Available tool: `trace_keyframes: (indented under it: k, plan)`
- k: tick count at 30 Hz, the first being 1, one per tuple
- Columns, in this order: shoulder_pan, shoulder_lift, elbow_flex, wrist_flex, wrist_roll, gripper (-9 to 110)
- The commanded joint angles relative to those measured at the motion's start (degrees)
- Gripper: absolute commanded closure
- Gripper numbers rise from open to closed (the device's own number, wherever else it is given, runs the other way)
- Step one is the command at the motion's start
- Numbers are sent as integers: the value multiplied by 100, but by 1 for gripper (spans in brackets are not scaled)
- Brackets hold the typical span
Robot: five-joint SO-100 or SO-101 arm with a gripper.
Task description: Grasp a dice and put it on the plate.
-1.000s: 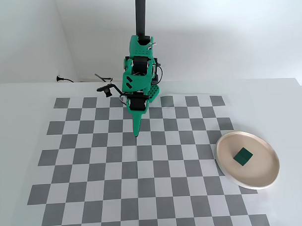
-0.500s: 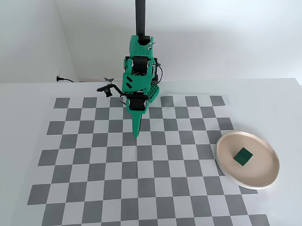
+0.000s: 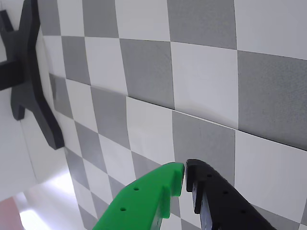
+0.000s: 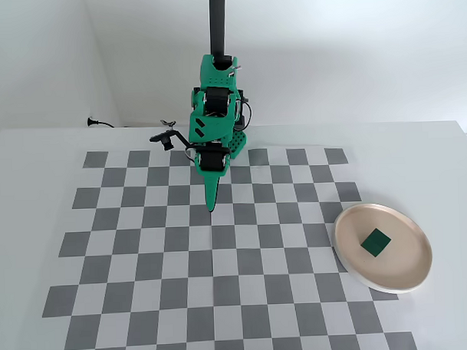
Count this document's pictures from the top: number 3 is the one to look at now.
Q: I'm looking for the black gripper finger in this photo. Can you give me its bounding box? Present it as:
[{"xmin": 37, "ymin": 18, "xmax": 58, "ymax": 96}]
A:
[{"xmin": 184, "ymin": 159, "xmax": 276, "ymax": 230}]

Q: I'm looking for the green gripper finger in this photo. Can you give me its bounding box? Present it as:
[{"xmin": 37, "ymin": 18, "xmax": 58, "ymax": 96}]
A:
[{"xmin": 92, "ymin": 162, "xmax": 185, "ymax": 230}]

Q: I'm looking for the black cross-shaped stand base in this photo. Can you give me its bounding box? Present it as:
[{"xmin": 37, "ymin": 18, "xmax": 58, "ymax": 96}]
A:
[{"xmin": 0, "ymin": 0, "xmax": 65, "ymax": 150}]

